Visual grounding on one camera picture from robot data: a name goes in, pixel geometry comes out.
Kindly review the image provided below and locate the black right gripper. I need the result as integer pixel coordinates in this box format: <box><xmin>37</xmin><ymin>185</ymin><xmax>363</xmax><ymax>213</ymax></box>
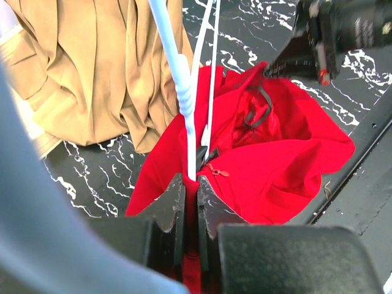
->
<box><xmin>264</xmin><ymin>1</ymin><xmax>391</xmax><ymax>85</ymax></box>

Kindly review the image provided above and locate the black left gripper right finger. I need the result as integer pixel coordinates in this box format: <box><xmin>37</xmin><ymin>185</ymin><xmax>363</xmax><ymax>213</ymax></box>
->
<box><xmin>197</xmin><ymin>176</ymin><xmax>383</xmax><ymax>293</ymax></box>

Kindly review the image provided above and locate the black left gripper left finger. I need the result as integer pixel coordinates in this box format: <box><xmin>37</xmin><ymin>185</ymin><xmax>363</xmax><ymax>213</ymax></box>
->
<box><xmin>87</xmin><ymin>173</ymin><xmax>186</xmax><ymax>282</ymax></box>

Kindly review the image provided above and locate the red cloth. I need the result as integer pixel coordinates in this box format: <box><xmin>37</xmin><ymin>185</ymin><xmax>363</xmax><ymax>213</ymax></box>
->
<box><xmin>125</xmin><ymin>61</ymin><xmax>356</xmax><ymax>294</ymax></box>

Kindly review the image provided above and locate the blue wire hanger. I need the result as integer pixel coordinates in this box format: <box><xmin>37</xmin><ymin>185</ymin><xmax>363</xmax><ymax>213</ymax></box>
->
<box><xmin>149</xmin><ymin>1</ymin><xmax>221</xmax><ymax>181</ymax></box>

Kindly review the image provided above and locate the tan brown skirt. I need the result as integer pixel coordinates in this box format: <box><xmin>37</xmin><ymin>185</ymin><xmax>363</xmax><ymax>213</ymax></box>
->
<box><xmin>4</xmin><ymin>0</ymin><xmax>197</xmax><ymax>154</ymax></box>

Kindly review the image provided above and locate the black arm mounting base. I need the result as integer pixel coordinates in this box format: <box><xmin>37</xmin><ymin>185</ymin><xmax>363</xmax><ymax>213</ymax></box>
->
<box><xmin>290</xmin><ymin>89</ymin><xmax>391</xmax><ymax>293</ymax></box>

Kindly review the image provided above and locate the black marble pattern mat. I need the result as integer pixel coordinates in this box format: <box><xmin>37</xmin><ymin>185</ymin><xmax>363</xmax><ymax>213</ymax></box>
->
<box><xmin>43</xmin><ymin>1</ymin><xmax>391</xmax><ymax>217</ymax></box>

